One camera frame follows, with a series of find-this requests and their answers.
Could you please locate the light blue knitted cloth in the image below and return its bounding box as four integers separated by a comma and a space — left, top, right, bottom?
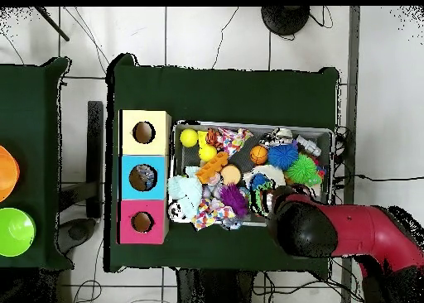
167, 166, 204, 219

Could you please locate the purple spiky rubber toy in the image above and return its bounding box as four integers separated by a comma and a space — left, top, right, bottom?
218, 183, 249, 218

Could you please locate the colourful dotted cloth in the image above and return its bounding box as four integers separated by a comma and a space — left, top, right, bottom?
191, 198, 237, 232

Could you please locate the clear plastic bottle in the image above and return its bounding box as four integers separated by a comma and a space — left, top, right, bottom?
142, 171, 157, 189

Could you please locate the wooden box with three holes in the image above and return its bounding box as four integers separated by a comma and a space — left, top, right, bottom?
117, 109, 172, 245

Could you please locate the orange toy building brick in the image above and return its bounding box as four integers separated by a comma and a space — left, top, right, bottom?
195, 151, 230, 185

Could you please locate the yellow ball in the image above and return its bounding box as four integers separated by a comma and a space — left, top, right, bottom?
179, 127, 199, 148
198, 144, 218, 162

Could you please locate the small orange basketball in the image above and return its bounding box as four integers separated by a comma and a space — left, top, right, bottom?
249, 145, 268, 166

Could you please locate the blue spiky rubber ball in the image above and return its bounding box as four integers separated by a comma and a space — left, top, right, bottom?
267, 143, 300, 171

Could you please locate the green spiky caterpillar toy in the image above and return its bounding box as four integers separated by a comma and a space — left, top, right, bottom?
284, 153, 325, 187

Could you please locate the black round stand base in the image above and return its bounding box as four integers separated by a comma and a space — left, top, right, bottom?
260, 6, 311, 36

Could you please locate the orange plastic bowl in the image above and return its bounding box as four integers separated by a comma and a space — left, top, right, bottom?
0, 145, 21, 203

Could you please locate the green plastic bowl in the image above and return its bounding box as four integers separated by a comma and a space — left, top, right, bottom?
0, 207, 36, 257

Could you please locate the black rod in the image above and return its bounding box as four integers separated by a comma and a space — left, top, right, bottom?
34, 6, 70, 42

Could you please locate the silver wire mesh bin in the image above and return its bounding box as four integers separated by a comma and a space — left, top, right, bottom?
167, 118, 335, 229

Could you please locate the thin black floor cable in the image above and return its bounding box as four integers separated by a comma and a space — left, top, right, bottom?
211, 6, 239, 70

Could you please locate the black power cable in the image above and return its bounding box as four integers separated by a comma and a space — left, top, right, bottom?
334, 174, 424, 182

